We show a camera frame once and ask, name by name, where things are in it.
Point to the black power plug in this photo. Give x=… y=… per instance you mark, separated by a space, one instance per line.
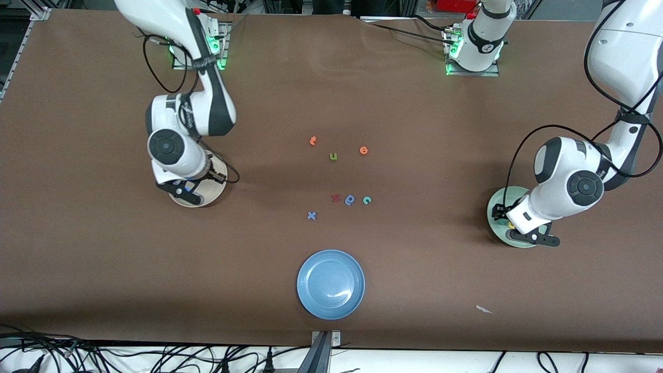
x=269 y=363

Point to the aluminium table rail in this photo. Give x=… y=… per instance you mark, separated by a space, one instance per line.
x=23 y=46

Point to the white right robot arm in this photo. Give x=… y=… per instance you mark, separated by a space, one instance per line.
x=171 y=150

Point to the white paper scrap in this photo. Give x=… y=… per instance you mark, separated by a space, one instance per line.
x=484 y=310

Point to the beige plate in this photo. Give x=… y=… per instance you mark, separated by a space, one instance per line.
x=213 y=190

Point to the green plate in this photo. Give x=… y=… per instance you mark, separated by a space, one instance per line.
x=510 y=196

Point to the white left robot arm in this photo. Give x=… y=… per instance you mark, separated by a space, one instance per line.
x=621 y=57

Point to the blue plate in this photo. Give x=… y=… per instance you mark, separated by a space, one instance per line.
x=330 y=284

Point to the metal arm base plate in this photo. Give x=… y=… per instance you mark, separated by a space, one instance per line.
x=494 y=71
x=224 y=52

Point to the metal table clamp bracket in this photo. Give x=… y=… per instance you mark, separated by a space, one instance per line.
x=336 y=339

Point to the grey aluminium beam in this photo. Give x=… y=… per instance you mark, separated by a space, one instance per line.
x=317 y=357

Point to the blue letter e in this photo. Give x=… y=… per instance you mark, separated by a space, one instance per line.
x=349 y=200

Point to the red box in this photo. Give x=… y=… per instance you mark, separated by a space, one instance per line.
x=456 y=5

